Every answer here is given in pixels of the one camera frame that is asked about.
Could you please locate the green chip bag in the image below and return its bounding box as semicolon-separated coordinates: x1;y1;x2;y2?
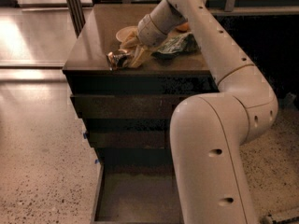
152;32;199;60

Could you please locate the dark orange soda can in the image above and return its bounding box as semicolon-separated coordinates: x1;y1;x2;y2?
107;49;133;70

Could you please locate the white paper bowl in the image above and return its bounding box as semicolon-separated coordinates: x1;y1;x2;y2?
115;26;137;42

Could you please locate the top drawer front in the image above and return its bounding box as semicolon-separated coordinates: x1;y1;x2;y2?
71;94;187;119

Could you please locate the open bottom drawer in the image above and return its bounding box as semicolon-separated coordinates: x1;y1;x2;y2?
91;161;184;224

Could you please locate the brown drawer cabinet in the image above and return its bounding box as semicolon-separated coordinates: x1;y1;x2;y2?
61;3;219;224

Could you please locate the orange fruit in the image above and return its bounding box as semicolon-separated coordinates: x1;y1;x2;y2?
176;22;189;32

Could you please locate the grey power strip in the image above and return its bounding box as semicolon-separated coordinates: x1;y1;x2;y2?
262;207;299;224

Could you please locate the middle drawer front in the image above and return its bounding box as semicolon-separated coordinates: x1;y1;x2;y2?
86;131;169;148

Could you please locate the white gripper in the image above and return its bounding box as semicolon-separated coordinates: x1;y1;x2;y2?
120;14;167;68

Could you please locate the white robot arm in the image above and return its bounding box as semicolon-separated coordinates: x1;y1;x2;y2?
122;0;278;224

